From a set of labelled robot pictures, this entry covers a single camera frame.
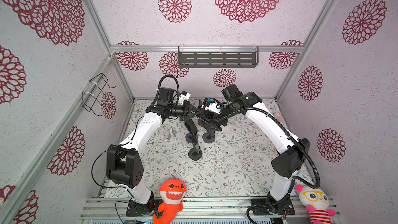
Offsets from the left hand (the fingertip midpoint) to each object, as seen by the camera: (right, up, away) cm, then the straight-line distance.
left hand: (200, 114), depth 76 cm
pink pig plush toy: (+52, -2, +26) cm, 59 cm away
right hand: (+5, -1, +2) cm, 6 cm away
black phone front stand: (-3, -16, +18) cm, 25 cm away
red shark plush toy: (-13, -36, -6) cm, 39 cm away
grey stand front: (-4, -23, +14) cm, 28 cm away
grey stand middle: (+5, -14, +19) cm, 24 cm away
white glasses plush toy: (+52, -40, -6) cm, 66 cm away
